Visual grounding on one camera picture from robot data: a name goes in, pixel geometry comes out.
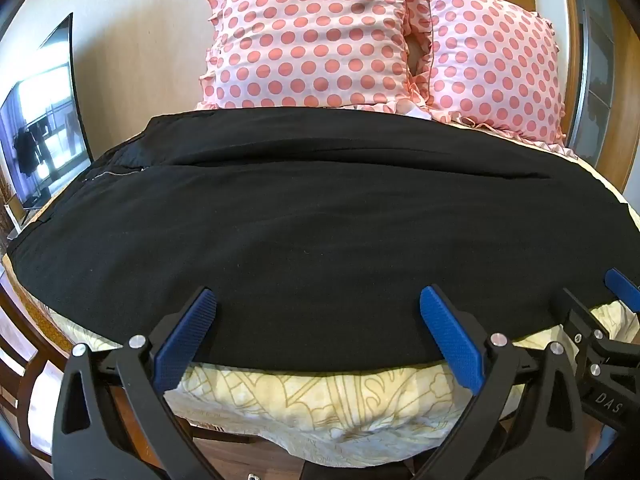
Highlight flat screen television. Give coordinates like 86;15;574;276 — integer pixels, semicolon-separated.
0;12;94;212

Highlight large pink polka dot pillow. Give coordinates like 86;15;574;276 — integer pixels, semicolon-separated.
194;0;435;112

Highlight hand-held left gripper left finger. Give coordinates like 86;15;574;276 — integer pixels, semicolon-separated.
52;286;219;480

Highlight yellow patterned bed sheet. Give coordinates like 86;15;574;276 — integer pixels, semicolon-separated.
2;132;640;467

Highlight wardrobe sliding door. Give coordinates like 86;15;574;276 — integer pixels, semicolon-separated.
560;0;640;196

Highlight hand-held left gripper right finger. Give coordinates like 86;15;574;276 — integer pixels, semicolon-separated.
415;285;592;480

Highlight wooden chair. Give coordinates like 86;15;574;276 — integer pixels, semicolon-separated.
0;272;76;441

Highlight black pants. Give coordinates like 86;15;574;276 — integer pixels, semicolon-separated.
9;107;633;372

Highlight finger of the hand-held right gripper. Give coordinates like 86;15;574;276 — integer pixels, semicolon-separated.
603;267;640;312
549;287;609;361

